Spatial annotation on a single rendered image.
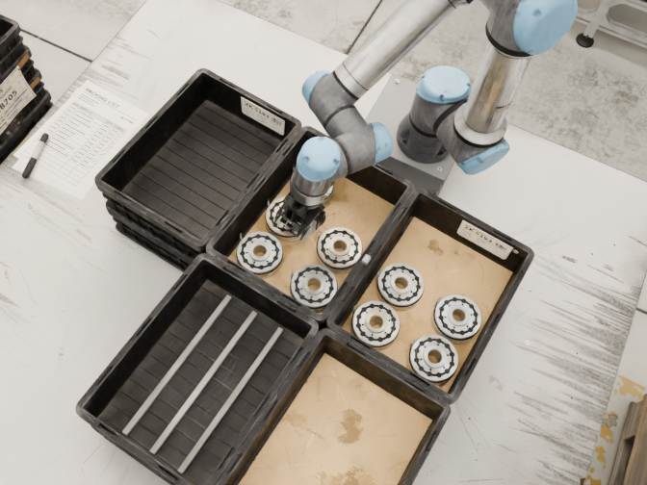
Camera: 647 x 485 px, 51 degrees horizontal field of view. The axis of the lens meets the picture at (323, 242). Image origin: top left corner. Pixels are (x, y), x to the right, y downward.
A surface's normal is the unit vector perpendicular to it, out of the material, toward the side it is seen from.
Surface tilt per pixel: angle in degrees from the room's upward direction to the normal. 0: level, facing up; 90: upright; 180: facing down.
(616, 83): 0
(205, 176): 0
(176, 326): 0
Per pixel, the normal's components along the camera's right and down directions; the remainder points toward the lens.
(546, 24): 0.49, 0.73
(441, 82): 0.00, -0.55
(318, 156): 0.17, -0.38
